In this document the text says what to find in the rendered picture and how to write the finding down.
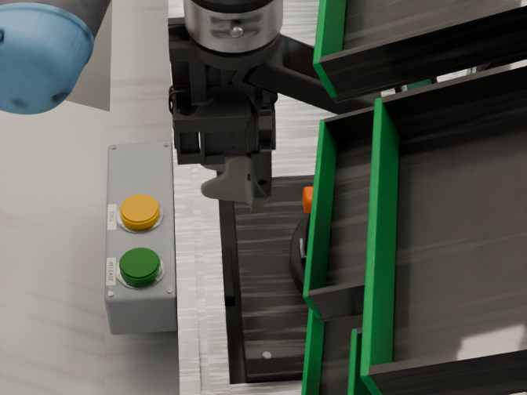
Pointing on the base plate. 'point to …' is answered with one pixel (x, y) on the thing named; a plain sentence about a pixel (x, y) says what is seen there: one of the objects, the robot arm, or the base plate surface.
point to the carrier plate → (271, 284)
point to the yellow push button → (139, 211)
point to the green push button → (139, 266)
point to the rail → (200, 278)
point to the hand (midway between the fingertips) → (262, 197)
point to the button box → (140, 239)
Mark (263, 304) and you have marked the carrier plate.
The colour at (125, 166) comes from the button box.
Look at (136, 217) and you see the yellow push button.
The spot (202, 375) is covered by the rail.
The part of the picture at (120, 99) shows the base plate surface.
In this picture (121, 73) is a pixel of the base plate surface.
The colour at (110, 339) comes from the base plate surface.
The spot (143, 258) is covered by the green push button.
